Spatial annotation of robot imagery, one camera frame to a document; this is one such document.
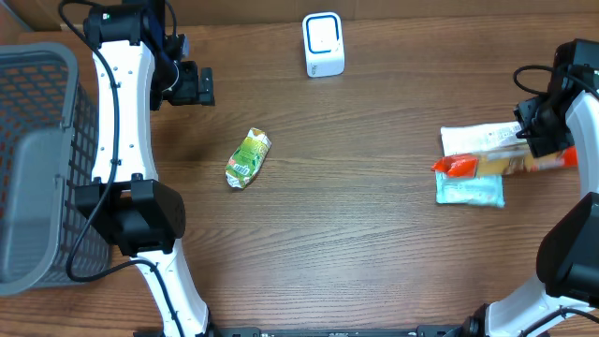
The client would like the green tea packet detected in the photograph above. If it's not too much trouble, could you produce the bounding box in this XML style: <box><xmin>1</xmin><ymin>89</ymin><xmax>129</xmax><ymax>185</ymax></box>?
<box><xmin>225</xmin><ymin>127</ymin><xmax>271</xmax><ymax>189</ymax></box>

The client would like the teal wet wipes pack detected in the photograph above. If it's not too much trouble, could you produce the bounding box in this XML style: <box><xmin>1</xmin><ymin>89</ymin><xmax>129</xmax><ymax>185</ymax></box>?
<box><xmin>435</xmin><ymin>172</ymin><xmax>505</xmax><ymax>208</ymax></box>

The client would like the orange spaghetti package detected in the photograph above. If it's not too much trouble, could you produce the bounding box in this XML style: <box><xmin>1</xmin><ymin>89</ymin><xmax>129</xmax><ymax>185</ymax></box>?
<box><xmin>431</xmin><ymin>145</ymin><xmax>577</xmax><ymax>178</ymax></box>

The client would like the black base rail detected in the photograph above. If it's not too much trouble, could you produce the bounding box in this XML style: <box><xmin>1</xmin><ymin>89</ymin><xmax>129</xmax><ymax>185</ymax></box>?
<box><xmin>206</xmin><ymin>325</ymin><xmax>460</xmax><ymax>337</ymax></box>

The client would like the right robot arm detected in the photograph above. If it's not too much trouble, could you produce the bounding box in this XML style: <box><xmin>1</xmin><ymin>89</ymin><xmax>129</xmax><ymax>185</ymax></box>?
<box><xmin>448</xmin><ymin>38</ymin><xmax>598</xmax><ymax>337</ymax></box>

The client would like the grey plastic shopping basket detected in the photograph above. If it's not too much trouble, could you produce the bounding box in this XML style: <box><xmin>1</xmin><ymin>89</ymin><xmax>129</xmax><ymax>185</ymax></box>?
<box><xmin>1</xmin><ymin>42</ymin><xmax>98</xmax><ymax>297</ymax></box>

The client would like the white cream tube gold cap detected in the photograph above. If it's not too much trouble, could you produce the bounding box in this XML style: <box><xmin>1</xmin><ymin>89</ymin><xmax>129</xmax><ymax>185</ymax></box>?
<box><xmin>440</xmin><ymin>122</ymin><xmax>526</xmax><ymax>156</ymax></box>

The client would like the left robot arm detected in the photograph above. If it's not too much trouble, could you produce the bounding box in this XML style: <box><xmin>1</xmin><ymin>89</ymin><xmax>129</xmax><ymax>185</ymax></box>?
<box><xmin>66</xmin><ymin>1</ymin><xmax>219</xmax><ymax>336</ymax></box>

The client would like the white barcode scanner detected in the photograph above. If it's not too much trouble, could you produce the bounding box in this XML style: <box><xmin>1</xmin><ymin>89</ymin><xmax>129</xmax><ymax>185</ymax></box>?
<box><xmin>302</xmin><ymin>11</ymin><xmax>345</xmax><ymax>78</ymax></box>

